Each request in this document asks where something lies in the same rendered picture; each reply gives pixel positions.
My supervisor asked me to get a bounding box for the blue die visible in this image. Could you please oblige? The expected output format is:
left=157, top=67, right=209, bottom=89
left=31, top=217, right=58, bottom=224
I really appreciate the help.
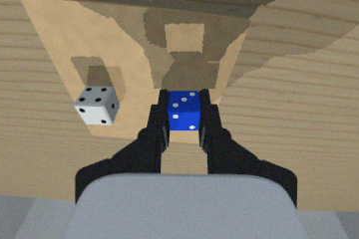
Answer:
left=168, top=91, right=201, bottom=130

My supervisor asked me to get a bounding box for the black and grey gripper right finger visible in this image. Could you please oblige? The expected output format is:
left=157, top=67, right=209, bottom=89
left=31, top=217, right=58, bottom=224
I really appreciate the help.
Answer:
left=198, top=89, right=297, bottom=210

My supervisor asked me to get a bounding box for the white die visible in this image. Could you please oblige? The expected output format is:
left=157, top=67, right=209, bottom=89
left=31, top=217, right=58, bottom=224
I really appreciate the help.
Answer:
left=73, top=87, right=120, bottom=125

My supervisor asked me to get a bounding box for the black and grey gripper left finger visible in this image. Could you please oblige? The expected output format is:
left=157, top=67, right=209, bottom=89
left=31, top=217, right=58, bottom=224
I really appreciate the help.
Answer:
left=75, top=90, right=170, bottom=203

